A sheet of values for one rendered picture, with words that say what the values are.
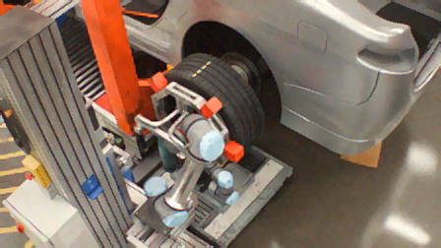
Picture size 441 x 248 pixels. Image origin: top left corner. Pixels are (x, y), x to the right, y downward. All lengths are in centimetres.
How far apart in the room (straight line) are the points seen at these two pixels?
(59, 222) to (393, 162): 261
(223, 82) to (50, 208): 113
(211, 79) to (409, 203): 182
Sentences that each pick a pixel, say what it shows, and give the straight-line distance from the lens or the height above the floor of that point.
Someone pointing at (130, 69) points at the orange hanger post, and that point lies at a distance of 283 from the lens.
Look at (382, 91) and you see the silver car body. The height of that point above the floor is 130.
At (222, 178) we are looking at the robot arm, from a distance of 223.
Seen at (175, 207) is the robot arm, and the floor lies 107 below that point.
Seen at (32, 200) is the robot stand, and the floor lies 123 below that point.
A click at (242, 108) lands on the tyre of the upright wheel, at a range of 249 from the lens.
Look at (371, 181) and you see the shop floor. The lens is 355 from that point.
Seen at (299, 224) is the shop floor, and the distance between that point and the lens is 326.
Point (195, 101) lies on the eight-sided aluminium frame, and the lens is 243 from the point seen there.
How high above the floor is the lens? 281
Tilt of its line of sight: 48 degrees down
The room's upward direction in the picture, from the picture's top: 6 degrees counter-clockwise
